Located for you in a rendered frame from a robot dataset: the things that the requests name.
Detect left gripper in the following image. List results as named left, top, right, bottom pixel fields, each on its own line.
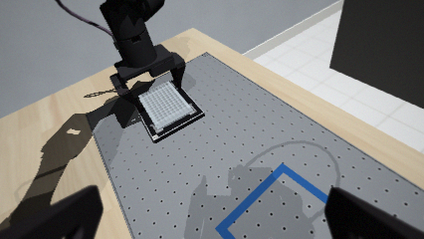
left=109, top=28, right=186, bottom=111

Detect blue taped rectangular outline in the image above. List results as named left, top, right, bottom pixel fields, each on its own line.
left=215, top=163, right=327, bottom=239

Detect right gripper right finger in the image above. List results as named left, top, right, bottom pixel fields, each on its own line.
left=324, top=187, right=424, bottom=239

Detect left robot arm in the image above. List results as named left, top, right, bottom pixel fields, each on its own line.
left=100, top=0, right=165, bottom=42

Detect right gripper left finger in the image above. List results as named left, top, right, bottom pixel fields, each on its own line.
left=0, top=185, right=104, bottom=239

